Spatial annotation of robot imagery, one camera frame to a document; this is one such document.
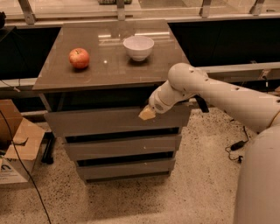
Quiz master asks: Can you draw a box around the grey drawer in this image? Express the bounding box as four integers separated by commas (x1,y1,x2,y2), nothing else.
64,134,182,161
45,105,190,137
76,158,176,180

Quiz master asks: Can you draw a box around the brown cardboard box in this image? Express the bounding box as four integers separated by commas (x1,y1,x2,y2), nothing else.
0,100,45,185

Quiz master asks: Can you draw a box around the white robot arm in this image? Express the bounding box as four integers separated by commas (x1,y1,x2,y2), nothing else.
139,63,280,224

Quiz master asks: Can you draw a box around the metal window railing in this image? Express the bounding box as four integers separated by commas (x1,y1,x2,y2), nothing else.
1,0,280,99

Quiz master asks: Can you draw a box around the long black cable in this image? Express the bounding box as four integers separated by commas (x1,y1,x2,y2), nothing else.
0,108,53,224

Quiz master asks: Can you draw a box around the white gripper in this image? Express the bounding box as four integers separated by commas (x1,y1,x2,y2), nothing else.
138,80,193,121

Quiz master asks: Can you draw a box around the white ceramic bowl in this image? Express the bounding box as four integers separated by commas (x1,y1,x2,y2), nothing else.
122,36,154,61

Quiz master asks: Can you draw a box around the black power adapter with cable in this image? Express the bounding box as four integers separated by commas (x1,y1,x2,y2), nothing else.
225,127,249,164

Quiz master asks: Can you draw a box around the grey bottom drawer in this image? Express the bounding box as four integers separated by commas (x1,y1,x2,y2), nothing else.
76,158,176,180

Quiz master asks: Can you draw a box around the grey middle drawer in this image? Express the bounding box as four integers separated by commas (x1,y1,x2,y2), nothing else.
64,134,182,161

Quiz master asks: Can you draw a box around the black stand foot left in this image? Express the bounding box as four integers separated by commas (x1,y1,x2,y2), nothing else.
41,132,56,165

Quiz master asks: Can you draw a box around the red apple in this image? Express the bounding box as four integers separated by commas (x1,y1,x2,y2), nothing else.
68,48,89,69

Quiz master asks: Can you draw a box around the grey top drawer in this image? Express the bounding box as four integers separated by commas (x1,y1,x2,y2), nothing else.
45,105,190,137

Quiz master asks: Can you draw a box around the black bracket behind cabinet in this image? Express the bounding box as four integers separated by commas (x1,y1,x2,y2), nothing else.
194,95,209,113

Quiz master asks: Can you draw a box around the grey drawer cabinet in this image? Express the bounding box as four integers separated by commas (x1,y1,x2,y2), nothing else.
31,19,193,184

